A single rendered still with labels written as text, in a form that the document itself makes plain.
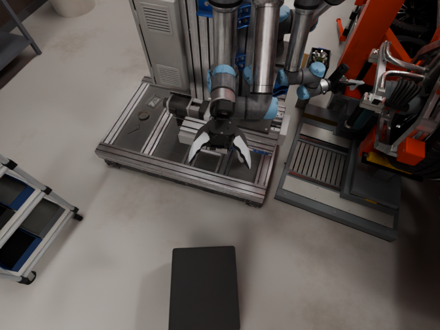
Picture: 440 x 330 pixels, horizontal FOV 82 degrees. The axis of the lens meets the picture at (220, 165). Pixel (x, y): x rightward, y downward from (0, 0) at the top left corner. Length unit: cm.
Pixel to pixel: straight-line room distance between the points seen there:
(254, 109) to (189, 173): 100
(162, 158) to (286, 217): 99
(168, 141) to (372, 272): 165
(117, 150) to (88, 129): 60
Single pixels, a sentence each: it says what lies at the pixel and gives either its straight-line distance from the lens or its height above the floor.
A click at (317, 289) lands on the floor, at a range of 187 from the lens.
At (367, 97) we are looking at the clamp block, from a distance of 132.
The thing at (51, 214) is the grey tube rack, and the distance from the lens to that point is 199.
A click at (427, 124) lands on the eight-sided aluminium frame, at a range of 132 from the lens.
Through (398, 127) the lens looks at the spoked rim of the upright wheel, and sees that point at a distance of 179.
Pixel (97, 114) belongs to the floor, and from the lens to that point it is 261.
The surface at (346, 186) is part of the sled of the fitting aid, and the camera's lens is 200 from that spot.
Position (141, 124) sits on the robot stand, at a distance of 210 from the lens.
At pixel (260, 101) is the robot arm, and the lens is 85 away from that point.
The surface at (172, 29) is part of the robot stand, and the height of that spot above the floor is 111.
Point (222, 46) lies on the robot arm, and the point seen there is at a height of 119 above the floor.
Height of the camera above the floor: 176
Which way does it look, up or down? 60 degrees down
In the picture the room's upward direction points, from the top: straight up
